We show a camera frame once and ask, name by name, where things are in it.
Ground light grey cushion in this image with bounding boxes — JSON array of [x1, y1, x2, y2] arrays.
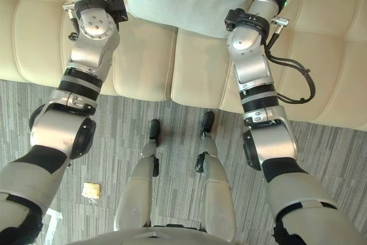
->
[[122, 0, 256, 38]]

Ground silver robot leg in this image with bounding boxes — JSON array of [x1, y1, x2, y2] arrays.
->
[[194, 111, 237, 234], [114, 118, 162, 232]]

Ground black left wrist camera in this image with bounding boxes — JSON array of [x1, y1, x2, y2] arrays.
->
[[106, 0, 128, 24]]

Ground silver robot torso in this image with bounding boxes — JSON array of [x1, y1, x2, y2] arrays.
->
[[73, 223, 276, 245]]

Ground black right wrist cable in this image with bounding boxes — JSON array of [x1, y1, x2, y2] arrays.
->
[[264, 25, 316, 104]]

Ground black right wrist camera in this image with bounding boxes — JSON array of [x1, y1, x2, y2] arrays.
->
[[224, 8, 245, 31]]

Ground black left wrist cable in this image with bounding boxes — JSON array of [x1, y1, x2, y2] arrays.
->
[[68, 17, 80, 41]]

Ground silver robot left leg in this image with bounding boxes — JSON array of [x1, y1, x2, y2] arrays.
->
[[114, 118, 162, 232]]

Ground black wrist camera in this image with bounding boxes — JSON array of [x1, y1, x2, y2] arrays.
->
[[224, 8, 245, 31], [106, 0, 128, 24]]

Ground silver robot right leg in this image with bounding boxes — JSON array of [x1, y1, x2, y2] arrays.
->
[[194, 111, 237, 234]]

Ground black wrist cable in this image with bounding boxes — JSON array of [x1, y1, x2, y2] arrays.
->
[[68, 17, 80, 41], [264, 25, 316, 104]]

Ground cream leather sofa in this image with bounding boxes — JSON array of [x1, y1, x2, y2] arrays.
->
[[0, 0, 367, 131]]

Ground brass floor outlet plate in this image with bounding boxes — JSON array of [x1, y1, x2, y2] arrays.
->
[[81, 181, 101, 199]]

